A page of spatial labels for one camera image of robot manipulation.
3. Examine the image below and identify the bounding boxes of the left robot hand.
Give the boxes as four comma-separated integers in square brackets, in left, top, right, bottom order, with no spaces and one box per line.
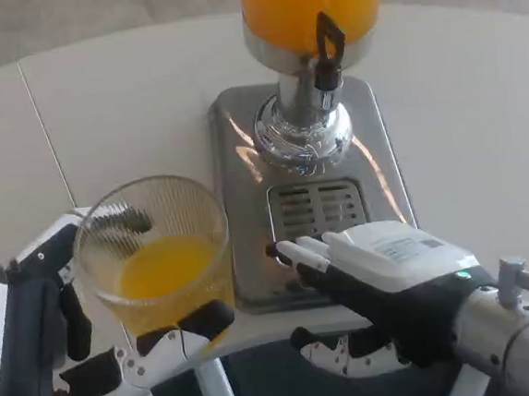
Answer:
[0,195,244,396]

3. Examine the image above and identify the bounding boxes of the clear ribbed glass cup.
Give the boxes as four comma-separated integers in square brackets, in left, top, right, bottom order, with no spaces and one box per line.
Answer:
[66,169,241,359]

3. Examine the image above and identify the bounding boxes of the steel drip tray base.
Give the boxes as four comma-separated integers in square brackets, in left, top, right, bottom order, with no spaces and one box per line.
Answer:
[204,71,425,318]

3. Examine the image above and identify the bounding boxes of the slotted steel drip grid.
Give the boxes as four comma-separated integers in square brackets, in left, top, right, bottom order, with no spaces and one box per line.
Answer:
[264,176,372,250]

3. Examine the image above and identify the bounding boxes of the orange juice drink dispenser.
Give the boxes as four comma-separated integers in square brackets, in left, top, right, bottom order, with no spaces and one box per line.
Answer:
[239,0,402,172]

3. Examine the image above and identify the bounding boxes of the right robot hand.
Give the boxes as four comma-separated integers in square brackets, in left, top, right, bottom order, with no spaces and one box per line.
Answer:
[264,211,503,384]

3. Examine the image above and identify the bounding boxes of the black handled dispenser tap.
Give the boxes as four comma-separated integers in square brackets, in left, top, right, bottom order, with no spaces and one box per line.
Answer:
[304,8,353,113]

